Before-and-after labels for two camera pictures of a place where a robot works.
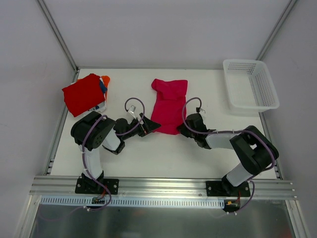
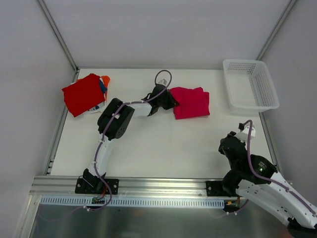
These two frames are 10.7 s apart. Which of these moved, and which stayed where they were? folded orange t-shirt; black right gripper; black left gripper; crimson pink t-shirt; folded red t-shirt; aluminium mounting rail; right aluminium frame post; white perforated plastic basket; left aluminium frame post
Moved: black right gripper; crimson pink t-shirt; black left gripper
Stayed: left aluminium frame post; folded orange t-shirt; aluminium mounting rail; right aluminium frame post; folded red t-shirt; white perforated plastic basket
